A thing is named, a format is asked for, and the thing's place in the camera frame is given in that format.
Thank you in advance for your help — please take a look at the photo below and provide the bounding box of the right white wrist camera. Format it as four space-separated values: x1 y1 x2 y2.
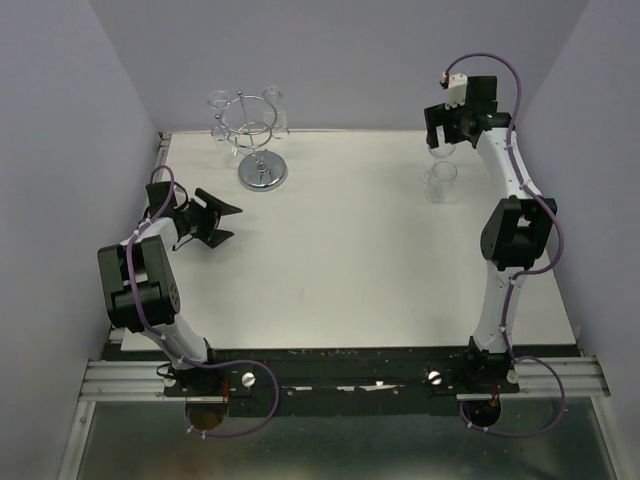
440 72 468 110

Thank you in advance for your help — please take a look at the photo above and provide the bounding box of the aluminium rail frame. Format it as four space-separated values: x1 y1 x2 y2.
60 130 617 479

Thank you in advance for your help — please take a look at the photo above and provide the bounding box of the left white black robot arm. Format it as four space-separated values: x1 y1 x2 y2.
97 181 243 395

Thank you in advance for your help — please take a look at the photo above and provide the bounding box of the short textured wine glass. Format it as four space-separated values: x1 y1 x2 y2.
425 161 458 203

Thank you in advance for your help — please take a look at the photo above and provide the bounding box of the back right textured glass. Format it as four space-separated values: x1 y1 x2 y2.
263 86 289 135

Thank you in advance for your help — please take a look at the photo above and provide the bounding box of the chrome wine glass rack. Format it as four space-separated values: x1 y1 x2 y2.
219 90 288 192

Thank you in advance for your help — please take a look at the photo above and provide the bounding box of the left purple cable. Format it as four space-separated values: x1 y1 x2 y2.
127 165 279 441

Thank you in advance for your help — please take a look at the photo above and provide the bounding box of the tall stemmed wine glass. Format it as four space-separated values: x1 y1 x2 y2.
419 143 457 184

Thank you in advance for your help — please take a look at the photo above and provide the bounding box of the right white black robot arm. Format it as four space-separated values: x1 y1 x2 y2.
424 73 557 392

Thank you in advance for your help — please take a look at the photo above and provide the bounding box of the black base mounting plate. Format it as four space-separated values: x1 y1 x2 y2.
164 347 519 418

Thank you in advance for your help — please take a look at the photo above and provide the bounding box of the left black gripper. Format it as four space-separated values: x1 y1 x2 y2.
177 187 241 247

